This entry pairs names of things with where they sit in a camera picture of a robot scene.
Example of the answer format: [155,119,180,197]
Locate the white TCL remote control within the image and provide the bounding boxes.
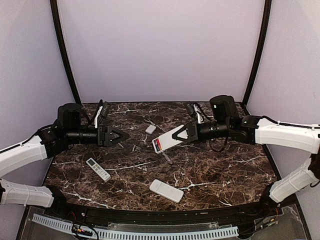
[152,128,182,154]

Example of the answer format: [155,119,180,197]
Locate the white remote face down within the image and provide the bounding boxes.
[149,179,184,203]

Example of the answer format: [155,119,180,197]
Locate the black right corner post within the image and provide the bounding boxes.
[241,0,272,108]

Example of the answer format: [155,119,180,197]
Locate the black front rail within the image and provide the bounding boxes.
[54,202,264,226]

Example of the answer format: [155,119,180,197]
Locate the black left corner post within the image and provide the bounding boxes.
[49,0,82,104]

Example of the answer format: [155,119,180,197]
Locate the white battery cover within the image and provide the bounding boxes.
[145,125,157,135]

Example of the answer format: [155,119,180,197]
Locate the small white buttoned remote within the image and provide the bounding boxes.
[86,158,111,182]

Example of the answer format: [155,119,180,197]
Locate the white slotted cable duct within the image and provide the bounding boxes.
[31,213,239,240]

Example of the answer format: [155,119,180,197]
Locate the black corner post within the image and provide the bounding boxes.
[49,0,82,104]
[241,0,272,108]

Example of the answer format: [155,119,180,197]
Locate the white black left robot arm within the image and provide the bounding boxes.
[0,102,129,218]

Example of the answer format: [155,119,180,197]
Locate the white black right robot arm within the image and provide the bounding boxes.
[172,95,320,217]

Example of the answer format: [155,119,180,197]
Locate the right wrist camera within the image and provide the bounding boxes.
[184,103,204,124]

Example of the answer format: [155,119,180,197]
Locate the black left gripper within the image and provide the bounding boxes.
[65,124,129,148]

